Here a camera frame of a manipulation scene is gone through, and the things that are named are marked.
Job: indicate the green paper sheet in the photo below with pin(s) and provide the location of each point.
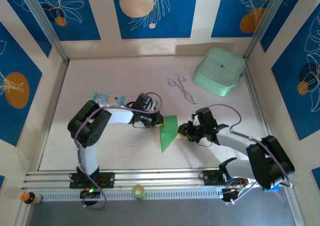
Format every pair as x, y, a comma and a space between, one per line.
170, 133

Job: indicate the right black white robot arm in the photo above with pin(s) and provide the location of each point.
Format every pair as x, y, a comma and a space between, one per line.
270, 161

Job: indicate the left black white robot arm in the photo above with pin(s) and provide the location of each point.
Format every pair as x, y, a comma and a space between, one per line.
90, 126

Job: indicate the light blue wet wipes packet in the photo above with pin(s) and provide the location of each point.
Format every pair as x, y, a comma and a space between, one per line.
110, 98

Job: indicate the metal scissor tongs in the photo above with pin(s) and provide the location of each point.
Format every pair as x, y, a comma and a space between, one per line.
183, 91

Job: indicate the mint green zip pouch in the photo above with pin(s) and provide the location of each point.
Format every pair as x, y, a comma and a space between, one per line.
217, 68

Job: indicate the blue box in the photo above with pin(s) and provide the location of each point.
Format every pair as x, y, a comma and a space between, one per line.
273, 189

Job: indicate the black controller with green light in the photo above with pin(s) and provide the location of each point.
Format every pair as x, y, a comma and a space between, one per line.
90, 190

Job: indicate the brown bottle with orange cap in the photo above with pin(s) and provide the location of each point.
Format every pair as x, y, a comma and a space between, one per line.
30, 198

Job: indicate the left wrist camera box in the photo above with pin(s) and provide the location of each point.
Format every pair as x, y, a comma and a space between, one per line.
154, 106

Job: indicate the aluminium mounting rail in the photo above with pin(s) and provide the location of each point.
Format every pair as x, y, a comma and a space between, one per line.
160, 177

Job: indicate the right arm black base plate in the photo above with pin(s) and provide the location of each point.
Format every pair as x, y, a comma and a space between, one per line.
211, 178

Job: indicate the aluminium table side rail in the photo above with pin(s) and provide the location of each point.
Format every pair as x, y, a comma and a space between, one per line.
252, 81
53, 111

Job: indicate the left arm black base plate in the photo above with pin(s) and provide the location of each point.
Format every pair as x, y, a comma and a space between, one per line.
107, 179

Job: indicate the aluminium frame post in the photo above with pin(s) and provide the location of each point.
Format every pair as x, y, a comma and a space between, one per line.
267, 18
42, 18

